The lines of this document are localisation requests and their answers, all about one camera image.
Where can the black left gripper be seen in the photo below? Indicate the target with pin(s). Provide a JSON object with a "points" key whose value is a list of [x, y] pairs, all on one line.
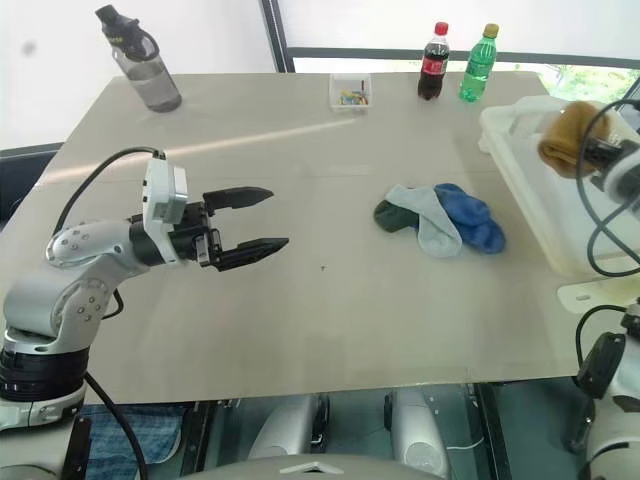
{"points": [[192, 240]]}

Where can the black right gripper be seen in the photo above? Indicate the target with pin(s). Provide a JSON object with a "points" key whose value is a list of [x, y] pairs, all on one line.
{"points": [[602, 152]]}

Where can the mustard yellow sock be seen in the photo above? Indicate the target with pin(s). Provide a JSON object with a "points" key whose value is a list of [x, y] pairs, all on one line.
{"points": [[565, 145]]}

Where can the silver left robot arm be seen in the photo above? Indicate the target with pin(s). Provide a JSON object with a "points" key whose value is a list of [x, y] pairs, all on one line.
{"points": [[75, 245]]}

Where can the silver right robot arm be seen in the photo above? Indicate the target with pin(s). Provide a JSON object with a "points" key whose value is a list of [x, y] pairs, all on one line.
{"points": [[625, 380]]}

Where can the white plastic basket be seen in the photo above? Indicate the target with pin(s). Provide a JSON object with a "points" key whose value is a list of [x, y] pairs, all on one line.
{"points": [[535, 190]]}

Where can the blue sock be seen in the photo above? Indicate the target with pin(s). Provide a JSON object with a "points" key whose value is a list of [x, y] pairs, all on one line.
{"points": [[475, 215]]}

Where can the dark green sock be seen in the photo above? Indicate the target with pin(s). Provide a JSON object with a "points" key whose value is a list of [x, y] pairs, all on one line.
{"points": [[392, 217]]}

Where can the light grey sock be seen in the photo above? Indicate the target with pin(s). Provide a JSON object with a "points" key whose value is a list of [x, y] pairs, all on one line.
{"points": [[435, 230]]}

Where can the green soda bottle yellow cap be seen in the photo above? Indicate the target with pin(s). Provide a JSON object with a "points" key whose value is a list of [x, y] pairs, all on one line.
{"points": [[477, 70]]}

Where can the clear box of coloured pins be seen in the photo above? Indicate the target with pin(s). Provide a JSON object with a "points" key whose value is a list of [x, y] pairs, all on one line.
{"points": [[350, 97]]}

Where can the grey water bottle black lid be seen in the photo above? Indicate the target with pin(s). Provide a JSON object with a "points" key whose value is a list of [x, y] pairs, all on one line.
{"points": [[150, 82]]}

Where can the cola bottle red cap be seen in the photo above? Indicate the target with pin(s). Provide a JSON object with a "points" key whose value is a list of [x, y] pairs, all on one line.
{"points": [[432, 70]]}

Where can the silver left robot leg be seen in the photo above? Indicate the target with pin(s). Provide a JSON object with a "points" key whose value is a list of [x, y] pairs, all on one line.
{"points": [[285, 425]]}

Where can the silver robot leg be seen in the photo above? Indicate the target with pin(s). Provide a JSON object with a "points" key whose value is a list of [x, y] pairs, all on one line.
{"points": [[285, 425], [415, 430]]}

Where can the dark box beside table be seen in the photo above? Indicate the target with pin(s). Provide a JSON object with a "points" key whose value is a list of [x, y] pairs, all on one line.
{"points": [[20, 182]]}

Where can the blue denim cloth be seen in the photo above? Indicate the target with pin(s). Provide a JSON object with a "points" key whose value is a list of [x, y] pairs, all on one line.
{"points": [[140, 435]]}

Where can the grey robot torso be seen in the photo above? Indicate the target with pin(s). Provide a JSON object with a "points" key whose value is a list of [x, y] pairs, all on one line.
{"points": [[240, 472]]}

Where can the silver right robot leg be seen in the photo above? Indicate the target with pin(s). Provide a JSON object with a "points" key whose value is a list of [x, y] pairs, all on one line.
{"points": [[415, 430]]}

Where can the dark chair leg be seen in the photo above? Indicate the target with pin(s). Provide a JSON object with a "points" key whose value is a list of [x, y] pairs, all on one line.
{"points": [[580, 430]]}

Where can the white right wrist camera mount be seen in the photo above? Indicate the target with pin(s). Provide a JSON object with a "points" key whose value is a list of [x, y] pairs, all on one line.
{"points": [[612, 172]]}

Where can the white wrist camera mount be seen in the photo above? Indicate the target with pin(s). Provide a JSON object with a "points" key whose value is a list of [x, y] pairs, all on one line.
{"points": [[612, 172], [157, 200]]}

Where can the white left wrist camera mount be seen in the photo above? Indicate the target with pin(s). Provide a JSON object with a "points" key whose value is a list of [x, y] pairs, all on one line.
{"points": [[157, 200]]}

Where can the white flat plastic base plate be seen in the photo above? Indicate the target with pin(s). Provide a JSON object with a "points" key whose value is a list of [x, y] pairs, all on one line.
{"points": [[600, 295]]}

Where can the black window frame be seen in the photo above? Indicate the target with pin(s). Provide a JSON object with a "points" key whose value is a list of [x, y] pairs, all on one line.
{"points": [[282, 40]]}

